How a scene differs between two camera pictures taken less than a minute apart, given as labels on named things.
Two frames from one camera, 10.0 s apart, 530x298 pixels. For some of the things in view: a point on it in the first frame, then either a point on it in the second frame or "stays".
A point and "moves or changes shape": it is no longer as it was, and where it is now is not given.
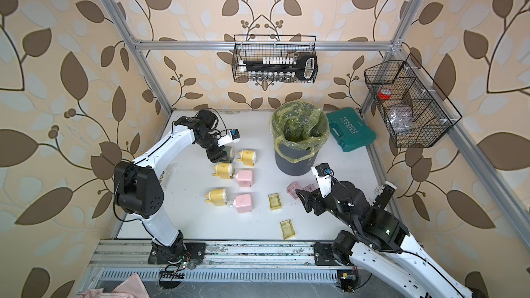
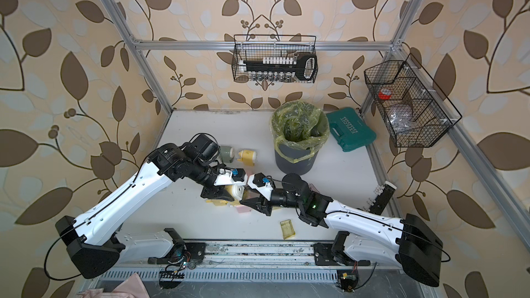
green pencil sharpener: x=230 y=153 stays
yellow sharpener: x=223 y=170 moves or changes shape
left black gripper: x=217 y=155 to x=214 y=192
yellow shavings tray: x=287 y=229 stays
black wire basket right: x=415 y=110 stays
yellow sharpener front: x=218 y=197 stays
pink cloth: x=131 y=287 stays
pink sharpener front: x=243 y=203 stays
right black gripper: x=308 y=200 to x=259 y=203
